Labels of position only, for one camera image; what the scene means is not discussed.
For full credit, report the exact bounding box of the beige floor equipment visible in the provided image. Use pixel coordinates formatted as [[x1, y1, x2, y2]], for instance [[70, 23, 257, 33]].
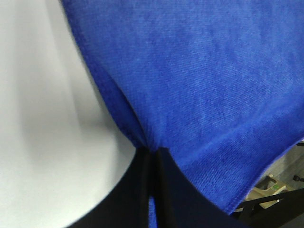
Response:
[[245, 174, 293, 201]]

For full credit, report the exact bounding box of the blue towel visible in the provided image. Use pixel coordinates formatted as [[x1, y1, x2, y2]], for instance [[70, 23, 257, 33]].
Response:
[[62, 0, 304, 228]]

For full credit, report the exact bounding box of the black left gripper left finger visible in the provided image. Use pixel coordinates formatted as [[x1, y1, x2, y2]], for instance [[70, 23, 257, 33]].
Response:
[[69, 147, 150, 228]]

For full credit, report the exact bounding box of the black table frame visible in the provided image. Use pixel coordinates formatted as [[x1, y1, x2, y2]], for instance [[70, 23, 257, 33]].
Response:
[[231, 189, 304, 228]]

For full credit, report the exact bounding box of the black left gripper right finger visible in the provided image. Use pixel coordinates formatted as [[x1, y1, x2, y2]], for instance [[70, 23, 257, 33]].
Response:
[[153, 148, 244, 228]]

